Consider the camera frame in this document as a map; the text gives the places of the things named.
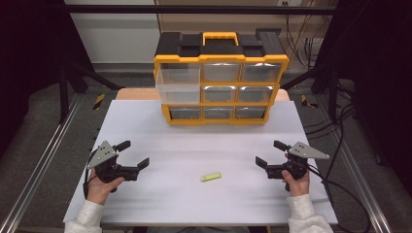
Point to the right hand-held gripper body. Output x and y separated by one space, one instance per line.
306 151

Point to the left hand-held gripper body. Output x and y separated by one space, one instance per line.
105 154

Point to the small yellow-green block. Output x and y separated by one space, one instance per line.
211 177

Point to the clear plastic drawer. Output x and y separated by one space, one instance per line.
178 93

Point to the person's right hand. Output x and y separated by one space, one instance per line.
298 187

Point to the person's left hand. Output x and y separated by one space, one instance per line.
98 191

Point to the yellow black hazard tape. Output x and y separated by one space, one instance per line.
99 101
307 102

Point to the black metal stand strut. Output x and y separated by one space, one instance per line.
327 81
69 81

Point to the set of clear organizer drawers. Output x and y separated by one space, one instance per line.
220 93

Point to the dark curtain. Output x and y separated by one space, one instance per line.
379 64
29 48

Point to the yellow and black organizer cabinet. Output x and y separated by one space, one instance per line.
222 48

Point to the black metal crossbar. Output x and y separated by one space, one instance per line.
194 9

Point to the aluminium frame rail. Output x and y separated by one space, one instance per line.
356 168
35 165

